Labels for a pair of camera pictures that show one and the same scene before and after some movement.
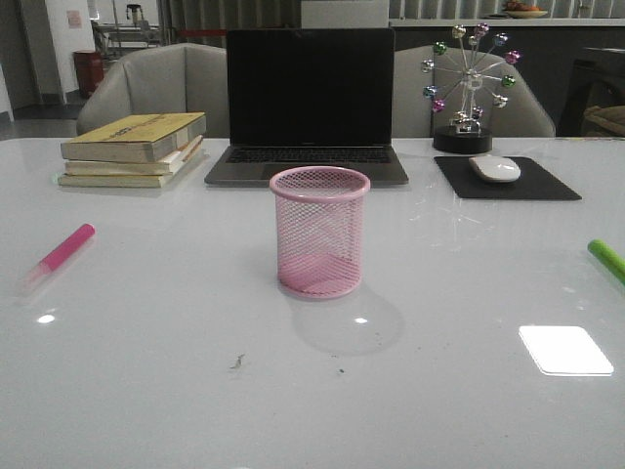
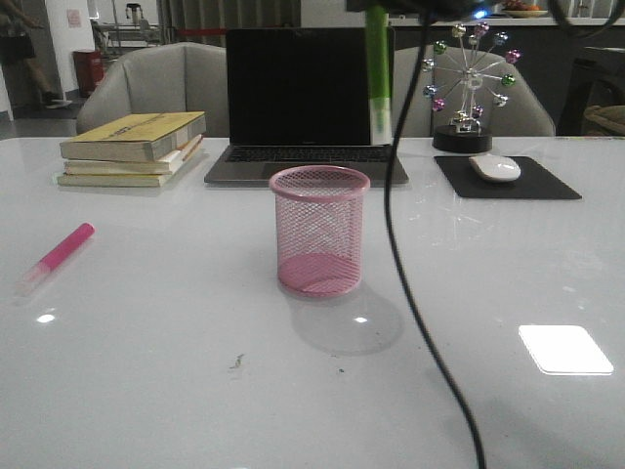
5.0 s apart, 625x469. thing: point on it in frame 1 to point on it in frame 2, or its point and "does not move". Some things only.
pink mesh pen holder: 319,229 does not move
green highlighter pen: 609,256 to 378,51
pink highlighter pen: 59,255 does not move
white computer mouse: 495,169 does not move
